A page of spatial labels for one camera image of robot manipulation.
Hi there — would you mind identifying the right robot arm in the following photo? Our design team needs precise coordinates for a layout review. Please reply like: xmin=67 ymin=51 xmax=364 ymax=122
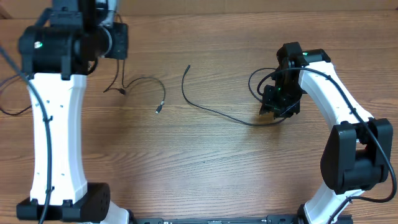
xmin=257 ymin=42 xmax=397 ymax=223

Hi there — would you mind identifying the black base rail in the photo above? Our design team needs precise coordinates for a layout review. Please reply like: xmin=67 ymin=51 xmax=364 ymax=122
xmin=130 ymin=215 xmax=307 ymax=224

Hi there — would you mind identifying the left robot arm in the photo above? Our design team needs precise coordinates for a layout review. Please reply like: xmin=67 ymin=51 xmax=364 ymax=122
xmin=16 ymin=0 xmax=134 ymax=223

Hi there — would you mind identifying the thin black USB-C cable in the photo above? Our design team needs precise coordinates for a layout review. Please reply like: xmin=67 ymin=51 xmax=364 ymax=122
xmin=181 ymin=63 xmax=289 ymax=128

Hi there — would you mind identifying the thick black USB cable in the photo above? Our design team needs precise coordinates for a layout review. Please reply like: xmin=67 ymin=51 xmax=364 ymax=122
xmin=103 ymin=58 xmax=167 ymax=114

